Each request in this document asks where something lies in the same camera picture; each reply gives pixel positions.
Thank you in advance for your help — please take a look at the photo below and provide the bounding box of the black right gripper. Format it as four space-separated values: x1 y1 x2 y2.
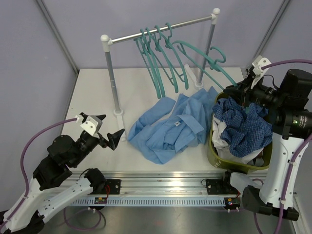
224 73 287 111

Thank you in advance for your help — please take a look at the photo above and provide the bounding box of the dark blue checked shirt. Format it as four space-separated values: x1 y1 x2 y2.
212 97 273 157

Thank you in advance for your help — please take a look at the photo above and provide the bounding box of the teal hanger of blue shirt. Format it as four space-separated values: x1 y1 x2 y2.
172 40 237 90

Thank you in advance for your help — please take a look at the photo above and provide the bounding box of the light blue shirt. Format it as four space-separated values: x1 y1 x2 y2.
128 87 218 164

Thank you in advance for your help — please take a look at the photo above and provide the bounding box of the grey shirt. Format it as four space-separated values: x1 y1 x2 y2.
254 158 264 167

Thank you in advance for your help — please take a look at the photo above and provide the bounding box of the teal hanger of plaid shirt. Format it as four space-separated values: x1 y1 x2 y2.
140 29 166 98

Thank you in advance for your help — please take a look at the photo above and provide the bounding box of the teal hanger of checked shirt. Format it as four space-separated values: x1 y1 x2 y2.
165 22 189 90

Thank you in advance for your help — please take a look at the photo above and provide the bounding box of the teal hanger of white shirt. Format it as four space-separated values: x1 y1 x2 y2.
154 23 178 93

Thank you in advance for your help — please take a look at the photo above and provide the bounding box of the teal hanger of grey shirt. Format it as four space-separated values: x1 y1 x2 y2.
134 31 162 99

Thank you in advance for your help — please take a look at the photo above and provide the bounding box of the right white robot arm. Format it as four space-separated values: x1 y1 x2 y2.
221 69 312 221

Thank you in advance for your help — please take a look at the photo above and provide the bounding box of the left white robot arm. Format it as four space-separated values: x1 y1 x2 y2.
0 113 125 234

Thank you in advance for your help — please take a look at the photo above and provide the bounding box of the green laundry basket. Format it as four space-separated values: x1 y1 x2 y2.
207 93 272 173

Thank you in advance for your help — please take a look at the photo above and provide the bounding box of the metal clothes rack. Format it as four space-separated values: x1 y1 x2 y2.
100 8 221 141

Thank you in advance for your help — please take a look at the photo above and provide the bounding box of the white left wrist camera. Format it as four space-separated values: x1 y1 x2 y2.
76 114 102 137

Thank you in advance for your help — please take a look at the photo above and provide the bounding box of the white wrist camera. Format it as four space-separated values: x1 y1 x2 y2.
76 114 102 137
251 55 271 89

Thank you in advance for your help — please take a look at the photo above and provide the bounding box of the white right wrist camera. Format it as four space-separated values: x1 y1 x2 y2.
251 55 271 89

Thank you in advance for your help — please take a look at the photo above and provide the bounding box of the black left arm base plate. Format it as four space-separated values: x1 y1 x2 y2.
91 179 121 195

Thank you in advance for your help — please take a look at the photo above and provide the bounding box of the aluminium mounting rail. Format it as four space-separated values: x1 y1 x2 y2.
63 170 298 195

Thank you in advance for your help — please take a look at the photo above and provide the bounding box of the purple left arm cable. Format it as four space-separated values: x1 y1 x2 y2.
0 117 108 231

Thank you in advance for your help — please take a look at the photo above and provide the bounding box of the white slotted cable duct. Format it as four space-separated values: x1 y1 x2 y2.
70 197 225 207

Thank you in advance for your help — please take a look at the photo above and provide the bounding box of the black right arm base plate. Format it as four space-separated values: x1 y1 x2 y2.
205 179 241 195

